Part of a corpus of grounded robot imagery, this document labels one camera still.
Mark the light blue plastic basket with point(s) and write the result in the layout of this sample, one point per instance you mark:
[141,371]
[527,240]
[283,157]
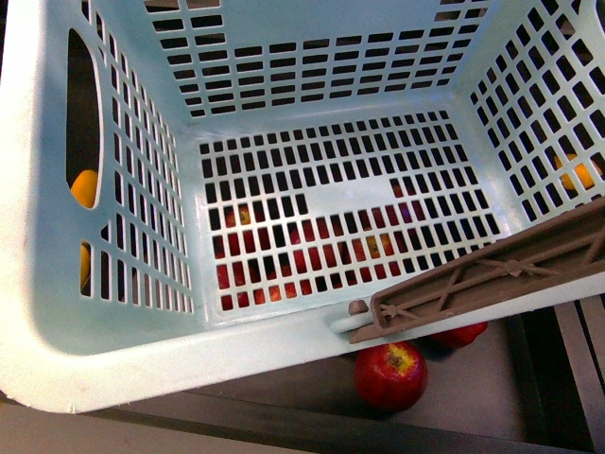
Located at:
[264,168]

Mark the brown basket handle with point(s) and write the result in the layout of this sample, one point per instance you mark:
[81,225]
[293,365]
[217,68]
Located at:
[556,261]

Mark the red apple front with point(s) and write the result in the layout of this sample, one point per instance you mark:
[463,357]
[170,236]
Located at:
[391,377]

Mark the red apple partly hidden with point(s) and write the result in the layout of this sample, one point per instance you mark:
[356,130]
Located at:
[460,337]

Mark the orange fruit behind left wall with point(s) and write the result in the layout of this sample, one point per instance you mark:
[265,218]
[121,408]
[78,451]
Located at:
[84,188]

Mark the orange fruit behind wall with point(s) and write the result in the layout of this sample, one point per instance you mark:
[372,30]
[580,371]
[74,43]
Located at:
[84,188]
[581,177]

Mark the orange fruit behind right wall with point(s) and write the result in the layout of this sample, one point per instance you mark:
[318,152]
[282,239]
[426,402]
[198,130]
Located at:
[581,177]

